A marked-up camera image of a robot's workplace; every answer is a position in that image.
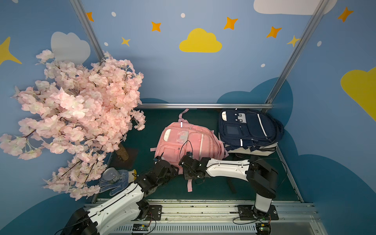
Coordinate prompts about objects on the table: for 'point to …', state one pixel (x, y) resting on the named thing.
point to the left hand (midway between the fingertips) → (178, 168)
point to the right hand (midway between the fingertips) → (187, 172)
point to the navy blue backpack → (251, 129)
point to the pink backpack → (176, 140)
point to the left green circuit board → (140, 227)
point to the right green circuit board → (263, 228)
